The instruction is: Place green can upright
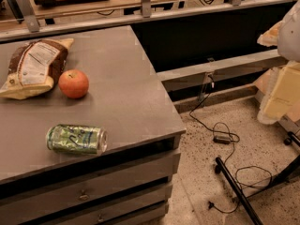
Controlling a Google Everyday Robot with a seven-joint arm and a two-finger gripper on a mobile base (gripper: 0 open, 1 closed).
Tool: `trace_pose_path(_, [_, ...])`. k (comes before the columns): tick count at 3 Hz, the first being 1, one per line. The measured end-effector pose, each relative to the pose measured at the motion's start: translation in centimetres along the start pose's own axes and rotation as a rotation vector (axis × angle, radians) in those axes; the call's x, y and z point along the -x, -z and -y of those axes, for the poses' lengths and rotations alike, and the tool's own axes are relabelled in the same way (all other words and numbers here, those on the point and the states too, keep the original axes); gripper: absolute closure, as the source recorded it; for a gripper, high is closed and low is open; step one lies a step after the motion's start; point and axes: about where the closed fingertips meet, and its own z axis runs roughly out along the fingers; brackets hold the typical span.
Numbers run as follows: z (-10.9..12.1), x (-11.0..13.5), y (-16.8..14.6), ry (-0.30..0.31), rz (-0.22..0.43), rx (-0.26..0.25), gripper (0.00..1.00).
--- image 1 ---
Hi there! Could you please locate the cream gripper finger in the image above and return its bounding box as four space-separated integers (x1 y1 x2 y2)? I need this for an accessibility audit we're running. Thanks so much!
257 62 300 125
257 22 282 47

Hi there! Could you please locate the green soda can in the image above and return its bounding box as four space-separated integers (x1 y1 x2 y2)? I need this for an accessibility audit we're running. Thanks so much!
46 124 108 156

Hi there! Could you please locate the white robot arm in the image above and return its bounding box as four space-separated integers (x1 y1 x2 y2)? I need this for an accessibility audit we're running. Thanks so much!
255 1 300 125

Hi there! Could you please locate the black power adapter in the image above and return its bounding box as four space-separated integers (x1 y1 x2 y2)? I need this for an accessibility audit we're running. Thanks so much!
213 136 231 144

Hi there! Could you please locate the black stand leg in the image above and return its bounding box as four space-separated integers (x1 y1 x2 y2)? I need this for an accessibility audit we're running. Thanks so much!
214 130 300 225

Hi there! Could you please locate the grey drawer cabinet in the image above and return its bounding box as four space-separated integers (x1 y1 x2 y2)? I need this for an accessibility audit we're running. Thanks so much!
0 26 185 225

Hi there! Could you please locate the red apple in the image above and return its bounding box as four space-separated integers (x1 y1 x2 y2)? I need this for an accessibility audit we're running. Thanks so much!
58 69 89 98

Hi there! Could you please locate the brown chip bag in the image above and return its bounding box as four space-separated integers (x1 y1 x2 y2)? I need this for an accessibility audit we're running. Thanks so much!
0 38 74 100

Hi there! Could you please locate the black cable on floor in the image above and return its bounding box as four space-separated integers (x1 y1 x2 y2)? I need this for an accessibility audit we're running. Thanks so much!
188 74 274 215

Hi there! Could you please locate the metal rail frame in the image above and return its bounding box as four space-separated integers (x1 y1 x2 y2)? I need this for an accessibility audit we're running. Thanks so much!
0 0 300 105

